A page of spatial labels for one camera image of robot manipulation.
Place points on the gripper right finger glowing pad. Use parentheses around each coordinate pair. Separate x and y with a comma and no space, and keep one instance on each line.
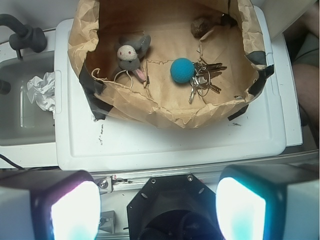
(269,202)

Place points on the grey plush bunny toy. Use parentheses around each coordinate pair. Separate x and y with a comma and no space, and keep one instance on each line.
(129,54)

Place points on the silver key bunch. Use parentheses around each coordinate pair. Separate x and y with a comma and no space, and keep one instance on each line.
(201,81)

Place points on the black faucet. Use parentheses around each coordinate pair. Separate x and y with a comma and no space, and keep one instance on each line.
(25,36)

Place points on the grey sink basin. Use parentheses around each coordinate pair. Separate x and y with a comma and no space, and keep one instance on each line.
(23,122)

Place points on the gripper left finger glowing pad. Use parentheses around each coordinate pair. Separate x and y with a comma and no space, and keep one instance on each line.
(49,205)

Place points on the brown rock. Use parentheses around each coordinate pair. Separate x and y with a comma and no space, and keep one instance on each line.
(200,26)

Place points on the white plastic lid board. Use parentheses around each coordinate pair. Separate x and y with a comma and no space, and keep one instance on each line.
(270,124)

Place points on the black octagonal mount plate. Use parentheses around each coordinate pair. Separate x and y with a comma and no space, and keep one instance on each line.
(176,207)

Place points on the brown paper bag tray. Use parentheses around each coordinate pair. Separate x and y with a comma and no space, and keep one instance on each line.
(236,42)

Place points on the crumpled white paper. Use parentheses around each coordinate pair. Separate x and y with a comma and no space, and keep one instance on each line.
(42,92)

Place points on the blue foam ball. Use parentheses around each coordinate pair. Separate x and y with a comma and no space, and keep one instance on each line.
(182,70)

